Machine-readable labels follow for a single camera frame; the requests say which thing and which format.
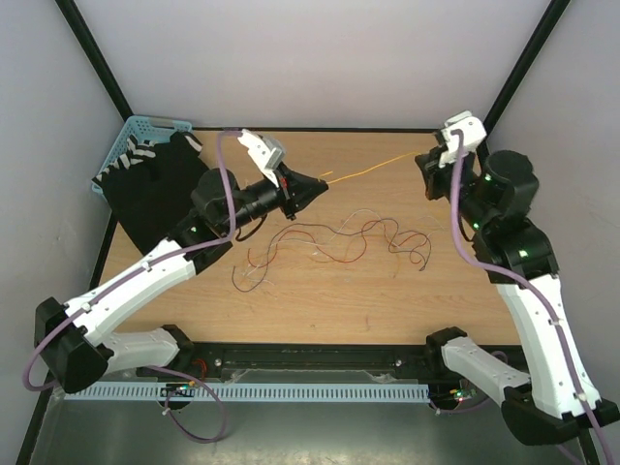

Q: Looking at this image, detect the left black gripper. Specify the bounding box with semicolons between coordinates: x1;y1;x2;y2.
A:
221;163;326;234

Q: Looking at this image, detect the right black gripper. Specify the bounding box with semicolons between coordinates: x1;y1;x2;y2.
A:
416;139;488;229

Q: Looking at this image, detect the white wire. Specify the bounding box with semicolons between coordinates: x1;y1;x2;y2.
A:
241;207;447;287

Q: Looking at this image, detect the dark brown wire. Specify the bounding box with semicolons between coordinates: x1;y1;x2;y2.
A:
231;217;432;293

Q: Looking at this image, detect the red wire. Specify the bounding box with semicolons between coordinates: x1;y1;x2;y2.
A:
246;218;432;266

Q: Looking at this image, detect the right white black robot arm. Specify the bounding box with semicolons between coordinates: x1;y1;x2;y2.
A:
416;150;619;446

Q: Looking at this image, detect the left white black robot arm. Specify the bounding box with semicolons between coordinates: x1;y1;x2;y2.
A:
34;164;328;393

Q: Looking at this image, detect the black white striped cloth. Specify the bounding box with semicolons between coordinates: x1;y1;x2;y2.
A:
92;131;202;187

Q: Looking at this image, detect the blue plastic basket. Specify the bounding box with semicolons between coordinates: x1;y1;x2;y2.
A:
100;115;193;171

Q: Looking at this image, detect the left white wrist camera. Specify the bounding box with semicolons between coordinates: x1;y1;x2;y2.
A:
237;129;285;188

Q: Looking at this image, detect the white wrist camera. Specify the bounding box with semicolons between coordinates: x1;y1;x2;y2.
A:
436;110;487;169
237;129;285;188

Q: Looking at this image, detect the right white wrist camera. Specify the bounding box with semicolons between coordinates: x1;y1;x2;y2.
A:
436;110;487;169

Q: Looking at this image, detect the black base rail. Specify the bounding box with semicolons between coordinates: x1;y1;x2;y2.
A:
135;341;485;382

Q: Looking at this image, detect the light blue slotted cable duct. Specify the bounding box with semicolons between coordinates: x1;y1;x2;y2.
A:
66;382;428;404

